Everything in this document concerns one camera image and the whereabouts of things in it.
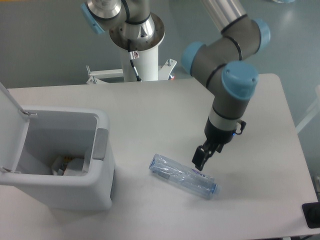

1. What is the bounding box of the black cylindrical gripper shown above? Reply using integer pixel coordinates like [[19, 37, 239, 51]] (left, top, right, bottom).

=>
[[192, 119, 247, 171]]

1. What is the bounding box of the white paper wrapper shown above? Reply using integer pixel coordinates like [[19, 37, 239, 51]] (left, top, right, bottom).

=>
[[63, 158, 87, 176]]

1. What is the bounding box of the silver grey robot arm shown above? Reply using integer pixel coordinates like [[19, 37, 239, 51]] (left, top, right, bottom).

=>
[[80, 0, 271, 170]]

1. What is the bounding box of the colourful snack wrapper trash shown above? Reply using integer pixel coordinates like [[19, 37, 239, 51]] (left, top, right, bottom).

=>
[[51, 155, 74, 176]]

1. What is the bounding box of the white plastic trash can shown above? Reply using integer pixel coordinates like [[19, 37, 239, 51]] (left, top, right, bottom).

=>
[[0, 106, 115, 211]]

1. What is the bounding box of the white trash can lid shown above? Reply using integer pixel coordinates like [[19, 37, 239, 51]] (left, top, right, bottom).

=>
[[0, 85, 30, 173]]

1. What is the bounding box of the crushed clear plastic bottle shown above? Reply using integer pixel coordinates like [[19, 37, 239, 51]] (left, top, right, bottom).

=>
[[149, 154, 221, 200]]

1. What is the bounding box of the black device at table edge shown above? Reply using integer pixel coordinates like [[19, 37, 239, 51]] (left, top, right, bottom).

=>
[[302, 201, 320, 229]]

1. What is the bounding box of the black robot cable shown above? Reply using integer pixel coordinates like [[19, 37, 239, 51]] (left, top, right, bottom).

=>
[[126, 38, 143, 83]]

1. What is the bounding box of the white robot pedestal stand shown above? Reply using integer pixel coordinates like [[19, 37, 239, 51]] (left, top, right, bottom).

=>
[[86, 34, 177, 85]]

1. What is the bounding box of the white frame at right edge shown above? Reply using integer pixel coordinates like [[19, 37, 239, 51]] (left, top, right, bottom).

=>
[[295, 85, 320, 134]]

